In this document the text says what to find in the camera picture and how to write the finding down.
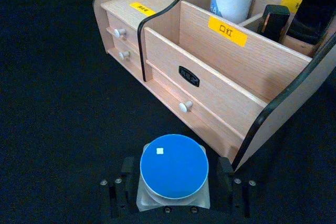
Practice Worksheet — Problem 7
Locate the pale wooden desk organizer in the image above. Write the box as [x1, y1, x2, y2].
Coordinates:
[92, 0, 336, 172]

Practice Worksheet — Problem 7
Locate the wide wooden drawer white knob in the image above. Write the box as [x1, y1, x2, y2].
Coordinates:
[145, 60, 245, 157]

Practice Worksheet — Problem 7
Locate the small wooden drawer white knob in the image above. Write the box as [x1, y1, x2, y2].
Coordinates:
[106, 10, 140, 48]
[111, 35, 144, 70]

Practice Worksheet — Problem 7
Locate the clear jar with blue lid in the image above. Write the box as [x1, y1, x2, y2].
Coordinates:
[135, 134, 211, 212]

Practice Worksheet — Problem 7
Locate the black table cloth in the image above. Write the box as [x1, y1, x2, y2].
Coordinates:
[0, 0, 336, 224]

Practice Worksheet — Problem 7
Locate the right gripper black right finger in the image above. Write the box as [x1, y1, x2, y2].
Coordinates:
[216, 156, 258, 218]

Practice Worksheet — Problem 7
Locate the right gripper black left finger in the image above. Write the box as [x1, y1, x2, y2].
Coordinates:
[99, 156, 140, 219]

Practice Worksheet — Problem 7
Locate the black oval badge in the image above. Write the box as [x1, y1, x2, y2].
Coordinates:
[178, 65, 201, 88]

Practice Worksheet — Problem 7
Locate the small black square tube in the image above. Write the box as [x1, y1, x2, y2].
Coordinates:
[257, 4, 291, 43]

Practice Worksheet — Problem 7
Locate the small yellow label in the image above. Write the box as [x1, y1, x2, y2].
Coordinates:
[280, 0, 304, 15]
[129, 2, 156, 16]

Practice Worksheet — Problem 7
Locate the large yellow label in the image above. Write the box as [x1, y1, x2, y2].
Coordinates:
[208, 16, 249, 48]

